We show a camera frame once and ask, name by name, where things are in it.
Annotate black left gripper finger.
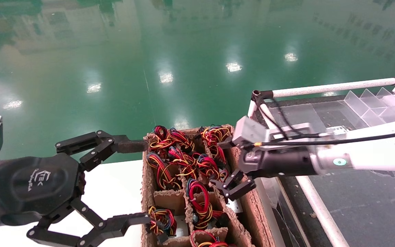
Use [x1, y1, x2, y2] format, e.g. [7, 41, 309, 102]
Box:
[55, 130, 149, 172]

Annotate short white frame rail pipe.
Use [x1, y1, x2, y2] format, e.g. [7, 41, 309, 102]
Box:
[272, 78, 395, 98]

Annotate long white frame rail pipe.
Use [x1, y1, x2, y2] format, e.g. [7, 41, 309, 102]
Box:
[259, 104, 350, 247]

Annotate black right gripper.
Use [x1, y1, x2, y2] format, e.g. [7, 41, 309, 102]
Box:
[211, 138, 318, 202]

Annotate clear acrylic divider tray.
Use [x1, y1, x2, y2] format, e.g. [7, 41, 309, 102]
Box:
[343, 87, 395, 127]

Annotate clear plastic film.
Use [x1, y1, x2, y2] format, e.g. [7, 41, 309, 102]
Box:
[258, 178, 289, 240]

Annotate silver power supply coloured wires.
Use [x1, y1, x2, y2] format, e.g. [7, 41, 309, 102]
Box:
[149, 125, 172, 151]
[196, 153, 243, 214]
[145, 206, 178, 245]
[146, 152, 181, 191]
[189, 230, 230, 247]
[168, 147, 200, 179]
[168, 128, 195, 152]
[185, 178, 225, 230]
[200, 125, 232, 163]

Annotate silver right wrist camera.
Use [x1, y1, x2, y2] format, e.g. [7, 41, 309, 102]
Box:
[232, 116, 270, 148]

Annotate brown cardboard divider box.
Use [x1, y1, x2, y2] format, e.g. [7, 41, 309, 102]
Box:
[141, 124, 277, 247]

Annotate black pipe corner connector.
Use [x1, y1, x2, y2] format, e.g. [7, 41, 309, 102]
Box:
[251, 90, 274, 107]

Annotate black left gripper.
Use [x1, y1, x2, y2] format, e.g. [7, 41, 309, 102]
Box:
[0, 153, 150, 247]

